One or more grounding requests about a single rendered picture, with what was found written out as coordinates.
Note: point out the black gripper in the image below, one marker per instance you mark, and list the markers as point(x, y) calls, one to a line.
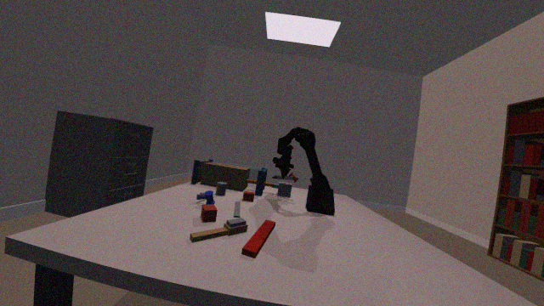
point(284, 165)

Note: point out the grey cylinder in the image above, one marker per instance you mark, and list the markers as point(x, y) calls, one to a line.
point(221, 187)

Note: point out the red flat bar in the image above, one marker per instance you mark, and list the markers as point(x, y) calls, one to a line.
point(257, 240)

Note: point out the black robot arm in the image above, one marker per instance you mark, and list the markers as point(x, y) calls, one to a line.
point(306, 139)

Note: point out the red cube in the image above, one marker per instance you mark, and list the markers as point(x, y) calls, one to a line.
point(208, 213)
point(248, 196)

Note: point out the crank handle with dark red grip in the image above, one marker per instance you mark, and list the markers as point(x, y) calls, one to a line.
point(290, 177)

